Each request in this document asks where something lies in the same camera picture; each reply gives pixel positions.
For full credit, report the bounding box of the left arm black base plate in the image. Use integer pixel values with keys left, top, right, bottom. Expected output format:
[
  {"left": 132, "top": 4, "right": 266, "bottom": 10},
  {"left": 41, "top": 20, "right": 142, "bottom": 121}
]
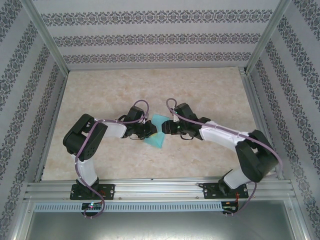
[{"left": 69, "top": 184, "right": 116, "bottom": 200}]

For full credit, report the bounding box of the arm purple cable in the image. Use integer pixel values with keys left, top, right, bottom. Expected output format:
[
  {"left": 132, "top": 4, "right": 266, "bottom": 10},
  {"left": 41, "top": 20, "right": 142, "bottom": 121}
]
[
  {"left": 165, "top": 97, "right": 285, "bottom": 218},
  {"left": 74, "top": 99, "right": 151, "bottom": 220}
]

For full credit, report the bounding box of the slotted grey cable duct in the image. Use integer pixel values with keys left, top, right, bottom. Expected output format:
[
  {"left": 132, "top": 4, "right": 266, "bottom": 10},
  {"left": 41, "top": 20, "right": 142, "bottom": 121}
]
[{"left": 33, "top": 201, "right": 224, "bottom": 213}]

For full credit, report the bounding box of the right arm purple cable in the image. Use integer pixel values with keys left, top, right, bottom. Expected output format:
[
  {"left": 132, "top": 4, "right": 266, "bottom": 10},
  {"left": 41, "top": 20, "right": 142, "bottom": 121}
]
[{"left": 165, "top": 97, "right": 285, "bottom": 218}]

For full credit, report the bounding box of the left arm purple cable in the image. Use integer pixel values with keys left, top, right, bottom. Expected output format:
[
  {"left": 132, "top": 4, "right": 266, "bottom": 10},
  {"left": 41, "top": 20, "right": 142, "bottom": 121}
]
[{"left": 74, "top": 99, "right": 151, "bottom": 220}]

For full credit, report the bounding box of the wide aluminium mounting rail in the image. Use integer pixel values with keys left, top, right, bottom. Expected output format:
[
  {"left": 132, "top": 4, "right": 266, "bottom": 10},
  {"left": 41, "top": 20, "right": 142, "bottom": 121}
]
[{"left": 23, "top": 176, "right": 298, "bottom": 201}]

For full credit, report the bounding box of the broad aluminium side rail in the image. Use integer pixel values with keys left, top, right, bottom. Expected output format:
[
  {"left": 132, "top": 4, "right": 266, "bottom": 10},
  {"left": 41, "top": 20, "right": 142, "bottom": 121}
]
[{"left": 238, "top": 66, "right": 285, "bottom": 181}]

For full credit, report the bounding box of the teal square paper sheet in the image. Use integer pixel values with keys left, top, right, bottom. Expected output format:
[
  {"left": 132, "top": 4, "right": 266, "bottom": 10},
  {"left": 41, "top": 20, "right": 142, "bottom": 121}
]
[{"left": 143, "top": 113, "right": 166, "bottom": 149}]

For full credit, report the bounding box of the grey sheet metal tray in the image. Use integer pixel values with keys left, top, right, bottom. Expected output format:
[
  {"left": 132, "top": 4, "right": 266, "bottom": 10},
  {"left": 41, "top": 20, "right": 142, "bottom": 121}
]
[{"left": 11, "top": 199, "right": 310, "bottom": 240}]

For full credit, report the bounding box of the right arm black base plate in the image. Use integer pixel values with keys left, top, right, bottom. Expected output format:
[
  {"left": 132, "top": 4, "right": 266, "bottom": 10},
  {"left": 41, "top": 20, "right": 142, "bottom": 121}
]
[{"left": 202, "top": 182, "right": 250, "bottom": 200}]

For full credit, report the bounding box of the aluminium frame post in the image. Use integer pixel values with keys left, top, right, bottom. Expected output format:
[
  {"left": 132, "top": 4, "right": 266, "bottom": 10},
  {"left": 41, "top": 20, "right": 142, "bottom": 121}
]
[
  {"left": 245, "top": 0, "right": 293, "bottom": 74},
  {"left": 21, "top": 0, "right": 70, "bottom": 73}
]

